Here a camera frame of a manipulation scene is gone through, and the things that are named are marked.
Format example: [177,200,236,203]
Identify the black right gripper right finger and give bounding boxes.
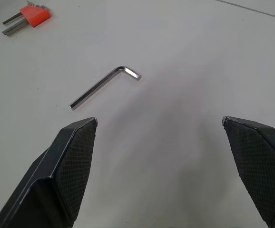
[221,116,275,228]

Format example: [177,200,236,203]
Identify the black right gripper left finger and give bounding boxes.
[0,117,98,228]

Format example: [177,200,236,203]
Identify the silver hex key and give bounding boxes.
[69,66,142,111]

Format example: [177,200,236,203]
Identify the hex key set orange holder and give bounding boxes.
[20,5,51,28]

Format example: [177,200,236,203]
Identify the grey metal hex key ends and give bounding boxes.
[26,0,48,10]

